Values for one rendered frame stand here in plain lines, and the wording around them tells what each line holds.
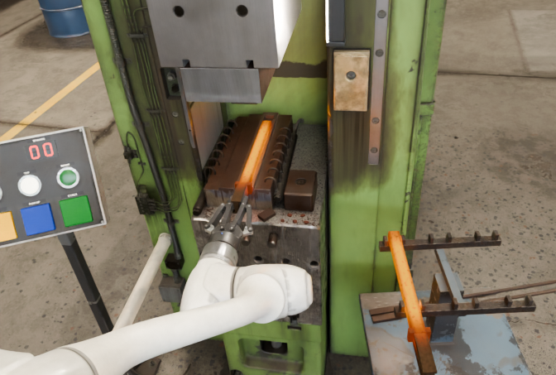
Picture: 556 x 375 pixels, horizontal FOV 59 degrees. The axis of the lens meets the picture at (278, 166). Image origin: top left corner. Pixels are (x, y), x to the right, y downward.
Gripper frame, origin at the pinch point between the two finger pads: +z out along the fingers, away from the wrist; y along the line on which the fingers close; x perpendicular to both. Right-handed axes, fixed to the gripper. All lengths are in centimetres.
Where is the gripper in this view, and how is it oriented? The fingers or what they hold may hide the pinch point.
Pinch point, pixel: (240, 197)
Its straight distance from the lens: 137.1
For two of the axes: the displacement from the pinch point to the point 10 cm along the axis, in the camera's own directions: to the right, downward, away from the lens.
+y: 9.8, 0.4, -1.7
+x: -0.7, -7.9, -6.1
